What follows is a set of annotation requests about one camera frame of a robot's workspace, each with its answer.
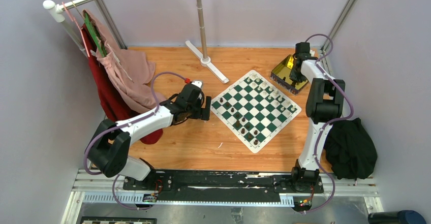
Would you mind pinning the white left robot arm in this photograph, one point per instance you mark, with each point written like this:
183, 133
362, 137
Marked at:
109, 148

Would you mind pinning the white clothes rack stand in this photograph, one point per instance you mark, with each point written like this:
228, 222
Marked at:
202, 54

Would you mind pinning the white rack bar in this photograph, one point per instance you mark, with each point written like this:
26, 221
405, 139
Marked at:
56, 11

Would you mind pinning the pink cloth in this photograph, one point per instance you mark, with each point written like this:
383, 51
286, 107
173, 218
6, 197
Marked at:
129, 71

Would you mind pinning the black cloth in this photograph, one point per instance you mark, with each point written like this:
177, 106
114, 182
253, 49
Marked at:
350, 150

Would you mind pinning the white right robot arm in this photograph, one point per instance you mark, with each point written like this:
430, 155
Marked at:
324, 104

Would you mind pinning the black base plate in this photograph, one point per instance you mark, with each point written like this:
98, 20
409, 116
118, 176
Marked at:
222, 186

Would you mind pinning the dark blue cylinder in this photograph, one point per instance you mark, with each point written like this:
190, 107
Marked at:
397, 217

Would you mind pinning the yellow tin box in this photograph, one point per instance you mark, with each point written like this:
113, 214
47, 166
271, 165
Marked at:
280, 75

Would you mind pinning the green white chess mat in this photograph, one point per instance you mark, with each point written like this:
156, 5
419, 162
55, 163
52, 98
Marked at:
264, 107

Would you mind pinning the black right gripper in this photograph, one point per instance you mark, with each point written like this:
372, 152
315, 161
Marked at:
294, 77

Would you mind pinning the green hanger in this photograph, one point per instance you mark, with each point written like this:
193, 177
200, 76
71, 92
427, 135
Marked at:
94, 33

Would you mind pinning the red cloth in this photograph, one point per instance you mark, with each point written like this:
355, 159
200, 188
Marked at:
111, 101

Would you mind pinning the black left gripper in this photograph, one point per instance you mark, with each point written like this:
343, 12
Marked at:
203, 113

